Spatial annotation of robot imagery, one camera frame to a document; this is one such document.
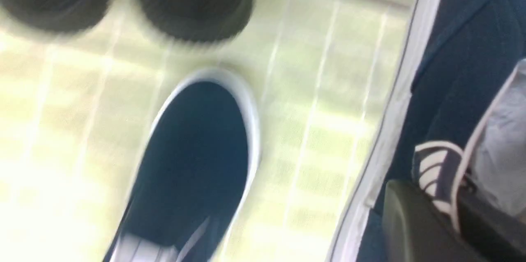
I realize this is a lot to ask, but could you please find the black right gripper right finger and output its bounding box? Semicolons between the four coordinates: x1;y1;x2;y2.
457;190;526;262

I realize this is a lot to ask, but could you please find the navy slip-on shoe placed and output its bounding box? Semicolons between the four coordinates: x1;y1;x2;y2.
103;67;261;262

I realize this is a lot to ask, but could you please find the green checkered tablecloth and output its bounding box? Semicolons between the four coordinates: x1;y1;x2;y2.
0;0;413;262

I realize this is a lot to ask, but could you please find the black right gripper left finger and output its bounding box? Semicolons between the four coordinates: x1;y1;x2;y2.
383;180;487;262

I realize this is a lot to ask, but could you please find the navy slip-on shoe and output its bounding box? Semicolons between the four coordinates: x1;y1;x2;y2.
326;0;525;262

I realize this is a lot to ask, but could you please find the black shoe right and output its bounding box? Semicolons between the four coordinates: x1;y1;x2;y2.
138;0;254;44

